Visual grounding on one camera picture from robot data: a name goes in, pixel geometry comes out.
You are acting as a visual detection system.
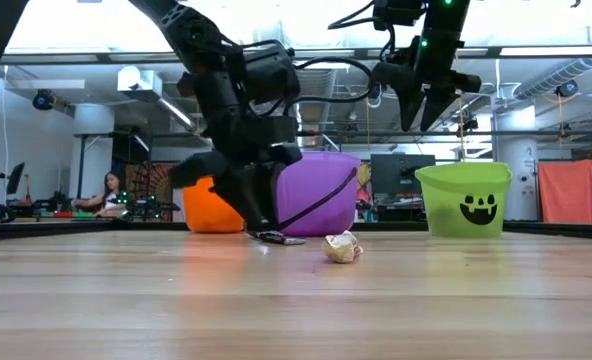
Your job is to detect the black round ceiling device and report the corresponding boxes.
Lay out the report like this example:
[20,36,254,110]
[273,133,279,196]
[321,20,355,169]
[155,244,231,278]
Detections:
[455,117,480,139]
[555,79,580,99]
[31,89,55,112]

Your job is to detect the black left wrist camera cable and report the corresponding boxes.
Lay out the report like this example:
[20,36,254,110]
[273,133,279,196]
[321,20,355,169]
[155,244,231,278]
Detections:
[280,55,378,117]

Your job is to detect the green jack-o-lantern bucket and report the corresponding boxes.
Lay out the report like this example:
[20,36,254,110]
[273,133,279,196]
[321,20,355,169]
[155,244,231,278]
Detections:
[414,161,513,240]

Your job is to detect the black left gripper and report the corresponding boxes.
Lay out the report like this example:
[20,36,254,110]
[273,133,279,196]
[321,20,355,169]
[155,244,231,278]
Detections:
[169,64,303,232]

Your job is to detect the black horizontal rail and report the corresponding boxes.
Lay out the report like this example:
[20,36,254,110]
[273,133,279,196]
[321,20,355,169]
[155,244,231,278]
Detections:
[73,129,592,140]

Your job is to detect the spider web decoration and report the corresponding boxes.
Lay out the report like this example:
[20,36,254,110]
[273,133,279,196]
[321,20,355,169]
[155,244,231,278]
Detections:
[124,160,176,222]

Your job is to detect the black computer monitor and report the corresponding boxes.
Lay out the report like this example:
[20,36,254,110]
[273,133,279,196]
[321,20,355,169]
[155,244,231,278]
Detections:
[369,153,437,199]

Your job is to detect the white round column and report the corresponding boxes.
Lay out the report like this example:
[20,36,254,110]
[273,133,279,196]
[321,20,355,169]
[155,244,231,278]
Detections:
[493,106,541,222]

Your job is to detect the small black desk monitor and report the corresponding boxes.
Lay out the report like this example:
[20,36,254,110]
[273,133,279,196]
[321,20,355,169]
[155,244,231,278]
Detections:
[6,161,27,196]

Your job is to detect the black overhead frame bar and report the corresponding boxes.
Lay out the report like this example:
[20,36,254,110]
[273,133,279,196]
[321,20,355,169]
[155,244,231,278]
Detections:
[0,45,592,65]

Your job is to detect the orange plastic bucket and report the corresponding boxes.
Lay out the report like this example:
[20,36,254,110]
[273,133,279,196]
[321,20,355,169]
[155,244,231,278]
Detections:
[182,174,247,235]

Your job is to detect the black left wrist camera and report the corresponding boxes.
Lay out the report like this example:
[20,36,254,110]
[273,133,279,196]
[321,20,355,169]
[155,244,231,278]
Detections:
[243,41,303,105]

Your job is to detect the person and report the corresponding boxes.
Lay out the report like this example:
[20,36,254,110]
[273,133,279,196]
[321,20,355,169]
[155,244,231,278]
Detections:
[69,169,128,220]

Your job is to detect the orange cloth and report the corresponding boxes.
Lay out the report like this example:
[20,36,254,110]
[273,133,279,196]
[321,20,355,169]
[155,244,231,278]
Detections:
[537,159,592,225]

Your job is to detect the purple plastic bucket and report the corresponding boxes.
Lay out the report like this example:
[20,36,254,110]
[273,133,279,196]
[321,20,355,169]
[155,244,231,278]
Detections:
[273,151,363,239]

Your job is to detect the white cookies cream candy packet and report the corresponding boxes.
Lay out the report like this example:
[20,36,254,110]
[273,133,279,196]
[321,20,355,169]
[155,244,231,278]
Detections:
[320,229,365,265]

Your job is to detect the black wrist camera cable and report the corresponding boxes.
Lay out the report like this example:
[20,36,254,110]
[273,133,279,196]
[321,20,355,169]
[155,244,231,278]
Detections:
[327,0,396,64]
[280,55,378,117]

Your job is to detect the brown Hershey's chocolate bar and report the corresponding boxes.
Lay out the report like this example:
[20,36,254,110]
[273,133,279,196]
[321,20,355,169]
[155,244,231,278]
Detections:
[247,229,308,247]

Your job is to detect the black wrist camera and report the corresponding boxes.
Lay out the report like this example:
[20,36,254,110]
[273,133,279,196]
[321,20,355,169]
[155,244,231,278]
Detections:
[243,41,303,105]
[373,0,427,27]

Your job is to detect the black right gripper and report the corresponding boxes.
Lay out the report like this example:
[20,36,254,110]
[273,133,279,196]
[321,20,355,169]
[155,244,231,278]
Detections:
[373,34,483,133]

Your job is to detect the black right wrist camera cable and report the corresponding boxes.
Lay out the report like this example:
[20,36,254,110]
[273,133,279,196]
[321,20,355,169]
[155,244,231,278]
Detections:
[327,0,396,64]

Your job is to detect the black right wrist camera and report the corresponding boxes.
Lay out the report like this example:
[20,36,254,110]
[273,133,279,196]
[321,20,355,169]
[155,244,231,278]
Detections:
[373,0,427,27]

